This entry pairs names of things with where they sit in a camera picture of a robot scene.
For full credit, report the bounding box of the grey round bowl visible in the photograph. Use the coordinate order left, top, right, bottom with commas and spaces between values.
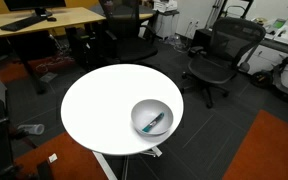
130, 98, 175, 137

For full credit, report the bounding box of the black computer monitor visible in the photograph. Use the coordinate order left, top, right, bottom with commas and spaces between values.
3, 0, 67, 18

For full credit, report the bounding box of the black mesh office chair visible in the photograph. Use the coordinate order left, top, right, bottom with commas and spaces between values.
181, 17, 267, 109

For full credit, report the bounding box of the white drawer unit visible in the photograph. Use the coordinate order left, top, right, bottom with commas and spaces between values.
155, 11, 180, 40

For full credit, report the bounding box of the black electric scooter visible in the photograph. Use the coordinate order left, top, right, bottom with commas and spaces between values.
248, 49, 288, 104

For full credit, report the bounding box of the black padded office chair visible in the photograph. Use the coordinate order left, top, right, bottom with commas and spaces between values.
95, 0, 159, 64

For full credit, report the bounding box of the white table base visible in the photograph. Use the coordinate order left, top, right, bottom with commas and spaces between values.
92, 145, 163, 180

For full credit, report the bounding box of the black speaker box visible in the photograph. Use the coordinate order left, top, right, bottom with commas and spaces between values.
193, 28, 215, 51

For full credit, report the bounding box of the floor cable bundle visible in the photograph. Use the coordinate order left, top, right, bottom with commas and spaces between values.
33, 55, 76, 73

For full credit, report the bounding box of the black stand leg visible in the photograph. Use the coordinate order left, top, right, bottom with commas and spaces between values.
35, 160, 55, 180

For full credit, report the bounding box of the white printer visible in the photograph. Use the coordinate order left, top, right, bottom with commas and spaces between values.
153, 0, 179, 14

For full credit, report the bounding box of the light wooden desk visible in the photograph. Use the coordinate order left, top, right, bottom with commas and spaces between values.
137, 12, 155, 21
0, 6, 107, 95

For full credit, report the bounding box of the white low cabinet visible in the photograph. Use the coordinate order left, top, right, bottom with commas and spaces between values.
240, 43, 288, 94

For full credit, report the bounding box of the black computer tower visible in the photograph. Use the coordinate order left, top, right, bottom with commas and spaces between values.
65, 26, 96, 68

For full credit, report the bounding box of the teal marker pen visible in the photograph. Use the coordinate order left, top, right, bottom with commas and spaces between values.
141, 111, 165, 133

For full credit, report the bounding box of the grey power strip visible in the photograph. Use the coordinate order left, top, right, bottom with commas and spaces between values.
38, 72, 59, 84

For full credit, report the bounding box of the black computer keyboard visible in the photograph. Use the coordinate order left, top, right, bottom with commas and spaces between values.
0, 15, 48, 33

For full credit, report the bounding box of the clear plastic bottle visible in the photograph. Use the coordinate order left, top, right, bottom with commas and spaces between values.
17, 123, 46, 136

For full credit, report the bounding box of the small white paper tag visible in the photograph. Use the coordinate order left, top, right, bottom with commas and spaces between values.
48, 153, 59, 164

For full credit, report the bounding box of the green box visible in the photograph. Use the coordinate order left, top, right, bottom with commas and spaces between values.
272, 18, 287, 30

